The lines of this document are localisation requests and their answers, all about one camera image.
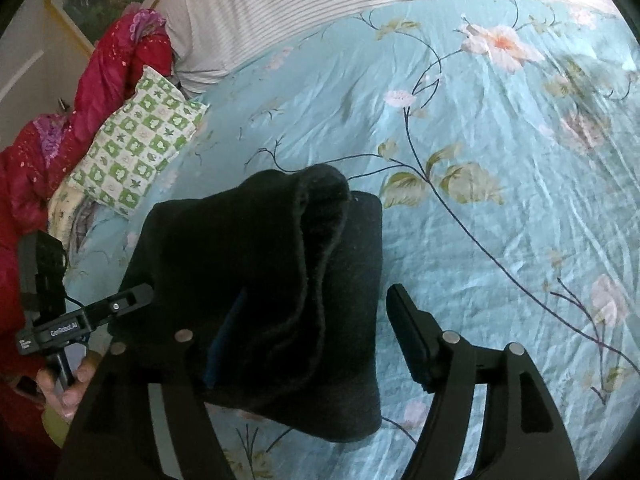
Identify green checked pillow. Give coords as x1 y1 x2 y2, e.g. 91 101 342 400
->
67 65 210 218

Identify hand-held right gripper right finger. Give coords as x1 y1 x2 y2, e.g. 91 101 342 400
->
386 283 581 480

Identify red quilt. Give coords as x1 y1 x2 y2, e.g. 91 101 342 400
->
0 9 173 381

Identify pale yellow floral cloth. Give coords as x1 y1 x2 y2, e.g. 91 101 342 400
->
47 185 101 256

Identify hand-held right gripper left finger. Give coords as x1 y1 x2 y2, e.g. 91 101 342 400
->
55 292 247 480

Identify person's left hand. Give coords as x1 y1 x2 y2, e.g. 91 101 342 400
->
37 349 103 423

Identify light blue floral bed sheet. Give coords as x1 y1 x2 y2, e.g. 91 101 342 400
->
65 0 640 480

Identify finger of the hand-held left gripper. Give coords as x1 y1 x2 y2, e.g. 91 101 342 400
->
82 283 154 331

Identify black pants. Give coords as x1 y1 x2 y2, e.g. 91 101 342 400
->
107 164 383 443

